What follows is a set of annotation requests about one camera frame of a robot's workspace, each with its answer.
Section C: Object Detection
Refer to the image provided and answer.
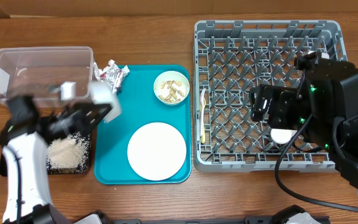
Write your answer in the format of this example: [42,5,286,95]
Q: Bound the white paper cup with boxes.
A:
[270,129,296,144]

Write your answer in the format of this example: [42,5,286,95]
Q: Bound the grey bowl with rice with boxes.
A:
[88,81,122,123]

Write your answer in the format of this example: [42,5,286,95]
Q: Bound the yellow plastic fork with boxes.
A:
[200,98,206,144]

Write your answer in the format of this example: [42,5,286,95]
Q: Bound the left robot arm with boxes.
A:
[0,95,112,223]

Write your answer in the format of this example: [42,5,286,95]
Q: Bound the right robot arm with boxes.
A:
[249,51,358,213]

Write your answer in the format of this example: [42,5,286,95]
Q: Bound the black rectangular waste tray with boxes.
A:
[0,124,93,177]

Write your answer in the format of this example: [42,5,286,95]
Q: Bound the clear plastic waste bin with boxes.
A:
[0,46,94,108]

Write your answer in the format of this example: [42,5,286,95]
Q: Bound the grey plastic dishwasher rack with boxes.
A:
[193,20,347,172]

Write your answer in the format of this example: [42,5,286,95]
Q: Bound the crumpled foil wrapper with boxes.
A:
[93,60,130,94]

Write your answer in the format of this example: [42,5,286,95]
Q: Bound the teal plastic serving tray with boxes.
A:
[94,65,191,185]

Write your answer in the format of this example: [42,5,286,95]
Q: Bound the white round plate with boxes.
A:
[127,122,187,181]

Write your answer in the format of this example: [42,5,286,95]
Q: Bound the white bowl with peanuts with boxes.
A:
[154,71,190,105]

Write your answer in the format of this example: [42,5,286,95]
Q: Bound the black base fixture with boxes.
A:
[73,204,331,224]

